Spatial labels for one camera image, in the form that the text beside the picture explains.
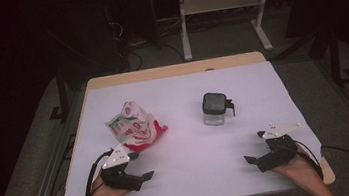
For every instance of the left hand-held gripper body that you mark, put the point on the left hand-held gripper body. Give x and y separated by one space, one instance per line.
122 178

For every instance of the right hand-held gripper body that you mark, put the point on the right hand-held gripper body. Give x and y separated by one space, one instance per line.
280 155

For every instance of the red and white snack bag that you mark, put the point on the red and white snack bag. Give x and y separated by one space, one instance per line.
132 126

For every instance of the clear jar with black lid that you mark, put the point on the clear jar with black lid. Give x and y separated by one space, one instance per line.
214 104

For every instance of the person's left hand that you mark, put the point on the person's left hand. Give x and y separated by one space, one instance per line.
107 193

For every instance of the person's right hand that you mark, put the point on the person's right hand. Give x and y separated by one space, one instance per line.
300 168

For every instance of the white table mat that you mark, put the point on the white table mat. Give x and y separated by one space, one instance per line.
195 149

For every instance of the wooden table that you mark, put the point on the wooden table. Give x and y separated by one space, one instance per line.
175 69

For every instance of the black metal stand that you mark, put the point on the black metal stand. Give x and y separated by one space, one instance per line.
335 58
62 91

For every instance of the white metal desk frame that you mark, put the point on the white metal desk frame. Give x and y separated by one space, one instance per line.
221 2

